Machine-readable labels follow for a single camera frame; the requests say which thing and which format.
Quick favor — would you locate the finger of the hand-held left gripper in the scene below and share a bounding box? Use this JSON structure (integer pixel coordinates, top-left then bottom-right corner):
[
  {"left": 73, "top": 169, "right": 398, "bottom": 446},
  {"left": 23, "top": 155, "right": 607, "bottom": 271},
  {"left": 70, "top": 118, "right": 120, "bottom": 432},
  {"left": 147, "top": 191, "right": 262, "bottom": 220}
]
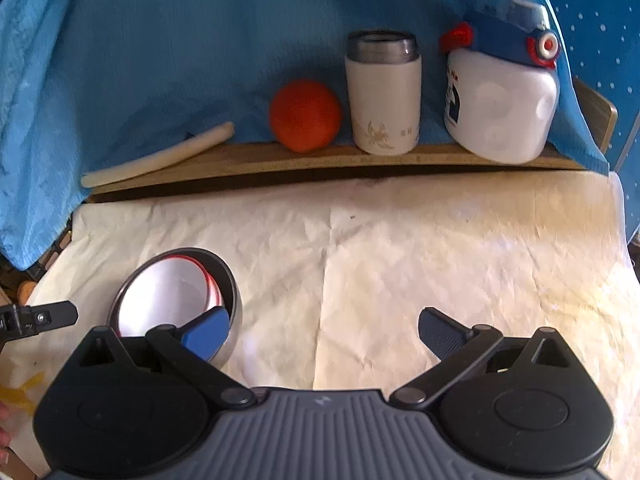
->
[{"left": 0, "top": 300, "right": 80, "bottom": 349}]

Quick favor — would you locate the white bowl with red rim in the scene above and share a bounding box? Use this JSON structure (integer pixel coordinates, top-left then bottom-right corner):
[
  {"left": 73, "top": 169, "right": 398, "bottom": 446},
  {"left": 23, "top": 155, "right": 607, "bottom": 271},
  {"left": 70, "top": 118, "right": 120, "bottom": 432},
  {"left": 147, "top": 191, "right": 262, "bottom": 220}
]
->
[
  {"left": 116, "top": 257, "right": 226, "bottom": 339},
  {"left": 202, "top": 268, "right": 225, "bottom": 308}
]

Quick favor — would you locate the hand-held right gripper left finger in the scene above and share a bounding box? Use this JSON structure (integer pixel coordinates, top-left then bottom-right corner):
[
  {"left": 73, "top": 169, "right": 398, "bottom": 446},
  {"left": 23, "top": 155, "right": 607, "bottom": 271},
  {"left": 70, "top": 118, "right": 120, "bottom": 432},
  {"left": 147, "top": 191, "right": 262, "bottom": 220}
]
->
[{"left": 78, "top": 306, "right": 258, "bottom": 409}]

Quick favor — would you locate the white jug with blue lid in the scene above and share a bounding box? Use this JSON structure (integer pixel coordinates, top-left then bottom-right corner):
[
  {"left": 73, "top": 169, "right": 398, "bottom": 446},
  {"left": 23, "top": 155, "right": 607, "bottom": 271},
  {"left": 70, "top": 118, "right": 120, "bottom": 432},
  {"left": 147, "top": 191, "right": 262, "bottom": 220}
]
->
[{"left": 439, "top": 0, "right": 561, "bottom": 165}]

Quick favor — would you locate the blue dotted panel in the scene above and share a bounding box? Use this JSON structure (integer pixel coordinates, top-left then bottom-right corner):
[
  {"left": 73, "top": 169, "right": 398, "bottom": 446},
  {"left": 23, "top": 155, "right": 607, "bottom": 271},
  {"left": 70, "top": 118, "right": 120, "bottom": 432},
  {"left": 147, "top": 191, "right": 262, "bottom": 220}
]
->
[{"left": 531, "top": 0, "right": 640, "bottom": 241}]

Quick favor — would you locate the wooden board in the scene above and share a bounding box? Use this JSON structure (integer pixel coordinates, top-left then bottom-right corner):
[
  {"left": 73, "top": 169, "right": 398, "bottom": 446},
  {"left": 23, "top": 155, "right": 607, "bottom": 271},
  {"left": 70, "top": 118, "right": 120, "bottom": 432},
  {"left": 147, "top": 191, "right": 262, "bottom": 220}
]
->
[{"left": 82, "top": 140, "right": 609, "bottom": 205}]

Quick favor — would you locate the white thermos cup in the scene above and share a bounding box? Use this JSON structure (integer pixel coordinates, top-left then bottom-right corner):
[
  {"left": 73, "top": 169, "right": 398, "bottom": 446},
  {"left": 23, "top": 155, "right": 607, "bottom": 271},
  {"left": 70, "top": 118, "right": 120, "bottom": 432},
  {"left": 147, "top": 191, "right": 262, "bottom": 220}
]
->
[{"left": 344, "top": 30, "right": 423, "bottom": 156}]

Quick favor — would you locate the orange fruit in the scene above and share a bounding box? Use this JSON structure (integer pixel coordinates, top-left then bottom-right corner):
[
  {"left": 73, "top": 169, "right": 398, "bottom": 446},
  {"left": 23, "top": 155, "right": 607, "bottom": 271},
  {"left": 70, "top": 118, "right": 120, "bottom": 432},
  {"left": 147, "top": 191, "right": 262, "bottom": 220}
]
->
[{"left": 269, "top": 79, "right": 344, "bottom": 154}]

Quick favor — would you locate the wooden plank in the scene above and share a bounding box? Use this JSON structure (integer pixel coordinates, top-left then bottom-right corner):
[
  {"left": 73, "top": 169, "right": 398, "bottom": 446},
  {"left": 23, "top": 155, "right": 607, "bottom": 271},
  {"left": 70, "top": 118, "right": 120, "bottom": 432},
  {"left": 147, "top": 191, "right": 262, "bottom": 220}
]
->
[{"left": 572, "top": 77, "right": 619, "bottom": 157}]

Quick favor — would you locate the blue cloth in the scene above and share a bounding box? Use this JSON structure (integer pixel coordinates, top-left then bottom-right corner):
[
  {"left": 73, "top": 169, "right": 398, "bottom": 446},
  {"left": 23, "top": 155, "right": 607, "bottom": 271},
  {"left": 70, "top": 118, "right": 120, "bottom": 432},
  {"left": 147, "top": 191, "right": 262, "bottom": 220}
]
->
[{"left": 0, "top": 0, "right": 611, "bottom": 272}]

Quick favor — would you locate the cream table cloth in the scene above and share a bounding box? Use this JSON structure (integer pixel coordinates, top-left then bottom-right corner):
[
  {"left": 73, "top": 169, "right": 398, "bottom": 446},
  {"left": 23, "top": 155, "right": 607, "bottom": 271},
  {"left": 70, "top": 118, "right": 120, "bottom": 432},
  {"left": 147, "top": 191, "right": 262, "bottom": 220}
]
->
[{"left": 0, "top": 170, "right": 640, "bottom": 480}]

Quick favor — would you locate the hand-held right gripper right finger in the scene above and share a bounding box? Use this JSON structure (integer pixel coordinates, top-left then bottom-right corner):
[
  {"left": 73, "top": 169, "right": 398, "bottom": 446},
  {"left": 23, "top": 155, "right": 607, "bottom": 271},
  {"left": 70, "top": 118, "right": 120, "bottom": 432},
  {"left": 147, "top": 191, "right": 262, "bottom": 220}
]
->
[{"left": 389, "top": 307, "right": 576, "bottom": 410}]

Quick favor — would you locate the dark steel bowl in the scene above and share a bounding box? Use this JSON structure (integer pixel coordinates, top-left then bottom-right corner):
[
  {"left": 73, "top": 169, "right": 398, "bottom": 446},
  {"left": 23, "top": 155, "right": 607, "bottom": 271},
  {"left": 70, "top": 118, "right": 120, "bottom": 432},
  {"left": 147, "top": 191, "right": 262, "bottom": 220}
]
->
[{"left": 107, "top": 247, "right": 244, "bottom": 364}]

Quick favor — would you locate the person's left hand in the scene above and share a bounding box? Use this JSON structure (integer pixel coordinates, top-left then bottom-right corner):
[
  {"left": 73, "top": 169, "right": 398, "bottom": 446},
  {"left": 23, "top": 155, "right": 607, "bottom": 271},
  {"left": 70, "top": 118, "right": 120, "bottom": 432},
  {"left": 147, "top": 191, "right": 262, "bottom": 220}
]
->
[{"left": 0, "top": 402, "right": 15, "bottom": 464}]

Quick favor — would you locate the cream rolling pin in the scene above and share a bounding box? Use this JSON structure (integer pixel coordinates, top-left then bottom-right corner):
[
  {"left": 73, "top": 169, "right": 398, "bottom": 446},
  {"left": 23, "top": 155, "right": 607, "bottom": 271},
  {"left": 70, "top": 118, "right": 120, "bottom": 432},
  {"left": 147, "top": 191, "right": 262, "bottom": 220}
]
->
[{"left": 81, "top": 121, "right": 236, "bottom": 189}]

